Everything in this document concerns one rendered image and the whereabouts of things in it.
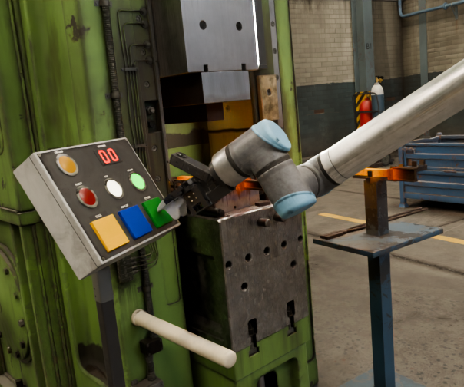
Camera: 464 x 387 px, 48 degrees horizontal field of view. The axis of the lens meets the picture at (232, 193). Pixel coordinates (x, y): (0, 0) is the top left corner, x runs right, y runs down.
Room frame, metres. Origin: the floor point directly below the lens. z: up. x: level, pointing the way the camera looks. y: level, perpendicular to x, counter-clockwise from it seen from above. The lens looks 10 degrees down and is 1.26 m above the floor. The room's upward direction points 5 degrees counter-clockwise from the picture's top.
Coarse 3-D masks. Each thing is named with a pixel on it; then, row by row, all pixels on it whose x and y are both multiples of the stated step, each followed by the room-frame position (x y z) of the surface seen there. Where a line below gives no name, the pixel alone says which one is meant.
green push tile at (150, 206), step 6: (156, 198) 1.32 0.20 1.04; (144, 204) 1.27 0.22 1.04; (150, 204) 1.28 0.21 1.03; (156, 204) 1.30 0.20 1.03; (150, 210) 1.27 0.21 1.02; (156, 210) 1.29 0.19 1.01; (162, 210) 1.31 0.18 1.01; (150, 216) 1.26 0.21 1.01; (156, 216) 1.27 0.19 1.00; (162, 216) 1.29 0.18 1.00; (168, 216) 1.31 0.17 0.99; (156, 222) 1.26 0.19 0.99; (162, 222) 1.27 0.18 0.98; (168, 222) 1.30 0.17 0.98
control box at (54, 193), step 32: (32, 160) 1.10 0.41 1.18; (96, 160) 1.24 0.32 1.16; (128, 160) 1.34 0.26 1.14; (32, 192) 1.10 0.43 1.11; (64, 192) 1.09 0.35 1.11; (96, 192) 1.17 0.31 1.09; (128, 192) 1.26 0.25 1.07; (160, 192) 1.36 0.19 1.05; (64, 224) 1.07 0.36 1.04; (96, 256) 1.04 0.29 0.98
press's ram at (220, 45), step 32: (160, 0) 1.66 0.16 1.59; (192, 0) 1.62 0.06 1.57; (224, 0) 1.70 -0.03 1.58; (160, 32) 1.68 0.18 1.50; (192, 32) 1.61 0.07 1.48; (224, 32) 1.69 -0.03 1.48; (160, 64) 1.69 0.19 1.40; (192, 64) 1.60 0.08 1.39; (224, 64) 1.68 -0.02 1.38; (256, 64) 1.78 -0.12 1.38
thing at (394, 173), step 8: (368, 168) 1.80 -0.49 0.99; (376, 168) 1.78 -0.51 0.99; (392, 168) 1.69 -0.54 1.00; (400, 168) 1.67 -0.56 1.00; (408, 168) 1.64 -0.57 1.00; (416, 168) 1.64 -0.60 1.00; (376, 176) 1.75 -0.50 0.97; (384, 176) 1.72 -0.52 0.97; (392, 176) 1.69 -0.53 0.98; (400, 176) 1.67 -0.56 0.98; (408, 176) 1.65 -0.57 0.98; (416, 176) 1.64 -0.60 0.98
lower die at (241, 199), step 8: (176, 184) 1.87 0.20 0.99; (232, 192) 1.67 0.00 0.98; (240, 192) 1.70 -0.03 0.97; (248, 192) 1.72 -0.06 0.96; (256, 192) 1.74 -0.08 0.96; (224, 200) 1.65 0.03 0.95; (232, 200) 1.67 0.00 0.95; (240, 200) 1.69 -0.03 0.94; (248, 200) 1.72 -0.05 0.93; (256, 200) 1.74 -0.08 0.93; (224, 208) 1.65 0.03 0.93; (232, 208) 1.67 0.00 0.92; (240, 208) 1.69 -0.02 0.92
